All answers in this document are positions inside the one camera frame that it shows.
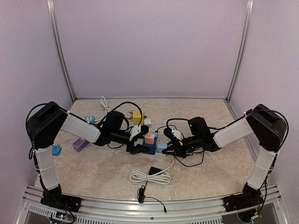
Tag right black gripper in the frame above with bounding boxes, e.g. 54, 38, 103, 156
162, 135, 201, 159

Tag white power strip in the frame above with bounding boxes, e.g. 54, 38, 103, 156
155, 152, 166, 158

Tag dark blue cube socket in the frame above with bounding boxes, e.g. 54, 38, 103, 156
142, 137, 157, 155

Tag pink plug adapter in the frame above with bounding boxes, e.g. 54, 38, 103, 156
144, 133, 156, 145

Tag black USB cable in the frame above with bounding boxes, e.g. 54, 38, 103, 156
172, 144, 205, 168

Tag light blue plug adapter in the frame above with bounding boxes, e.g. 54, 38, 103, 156
157, 144, 168, 154

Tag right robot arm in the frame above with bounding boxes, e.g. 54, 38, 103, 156
162, 104, 289, 214

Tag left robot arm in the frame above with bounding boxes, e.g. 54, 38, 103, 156
25, 101, 149, 213

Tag white plug adapter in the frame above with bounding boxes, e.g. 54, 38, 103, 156
144, 119, 152, 127

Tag yellow cube socket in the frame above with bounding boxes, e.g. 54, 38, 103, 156
132, 111, 144, 125

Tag teal power strip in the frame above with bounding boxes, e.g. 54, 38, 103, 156
82, 116, 95, 124

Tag purple power strip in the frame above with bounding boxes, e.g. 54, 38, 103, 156
72, 138, 89, 152

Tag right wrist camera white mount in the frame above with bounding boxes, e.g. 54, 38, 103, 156
163, 127, 183, 140

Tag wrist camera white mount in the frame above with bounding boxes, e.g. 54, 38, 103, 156
163, 127, 183, 140
129, 125, 150, 141

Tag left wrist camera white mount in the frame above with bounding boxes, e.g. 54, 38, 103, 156
129, 125, 150, 141

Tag white coiled power cords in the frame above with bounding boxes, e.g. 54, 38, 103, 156
99, 95, 175, 186

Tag black power adapter with cable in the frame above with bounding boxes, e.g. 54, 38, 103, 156
137, 167, 169, 214

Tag aluminium front rail frame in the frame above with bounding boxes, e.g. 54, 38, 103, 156
22, 184, 287, 224

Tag right aluminium corner post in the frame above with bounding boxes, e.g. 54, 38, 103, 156
226, 0, 254, 104

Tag aluminium corner post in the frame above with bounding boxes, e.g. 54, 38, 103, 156
226, 0, 254, 104
46, 0, 76, 103

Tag left aluminium corner post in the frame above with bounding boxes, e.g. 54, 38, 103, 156
46, 0, 76, 103

